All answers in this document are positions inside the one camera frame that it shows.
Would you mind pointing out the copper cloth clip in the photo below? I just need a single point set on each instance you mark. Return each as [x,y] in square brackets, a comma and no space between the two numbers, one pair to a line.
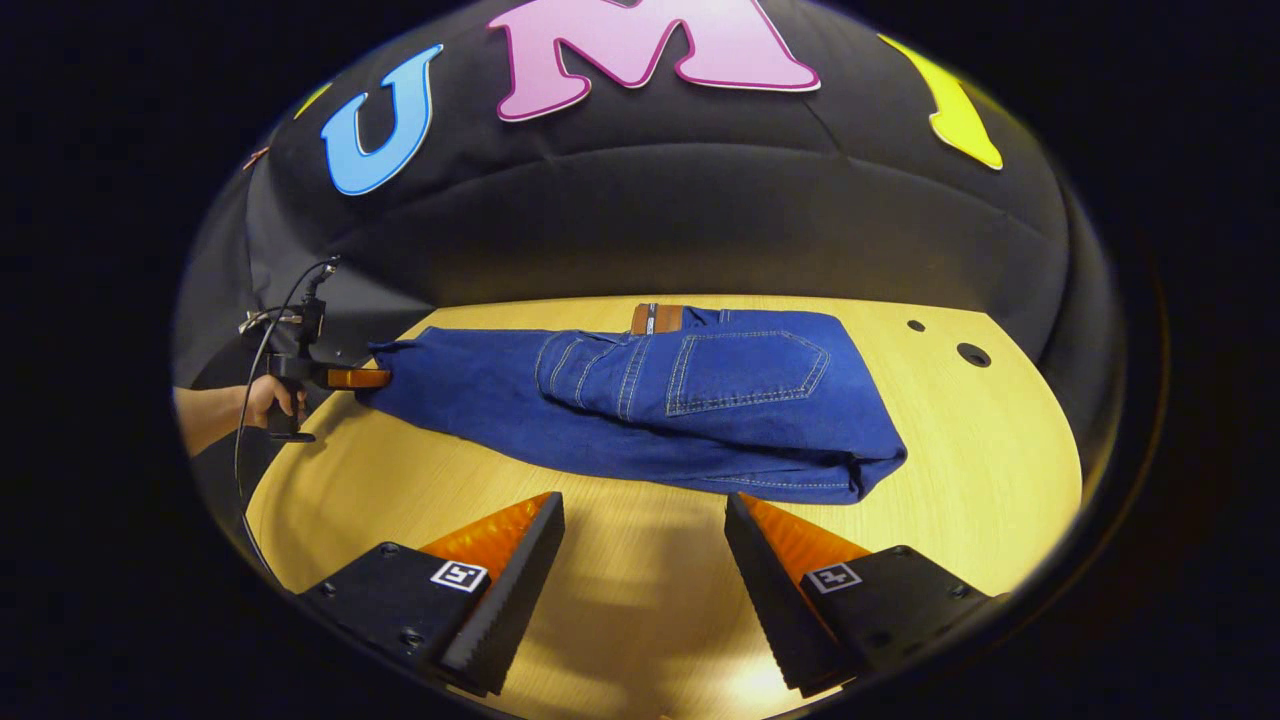
[255,158]

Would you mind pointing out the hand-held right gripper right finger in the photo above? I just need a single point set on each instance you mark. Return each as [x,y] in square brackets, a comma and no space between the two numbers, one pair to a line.
[775,610]

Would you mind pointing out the black backdrop cloth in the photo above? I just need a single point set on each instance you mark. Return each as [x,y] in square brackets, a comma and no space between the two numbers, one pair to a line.
[650,200]

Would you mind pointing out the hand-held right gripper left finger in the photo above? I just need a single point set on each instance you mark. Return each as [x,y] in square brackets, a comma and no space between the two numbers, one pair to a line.
[505,620]

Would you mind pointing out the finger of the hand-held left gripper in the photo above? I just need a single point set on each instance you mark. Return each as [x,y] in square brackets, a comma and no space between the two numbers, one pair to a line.
[358,378]

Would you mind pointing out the blue denim jeans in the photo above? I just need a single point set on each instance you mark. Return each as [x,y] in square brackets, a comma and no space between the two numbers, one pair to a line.
[700,420]

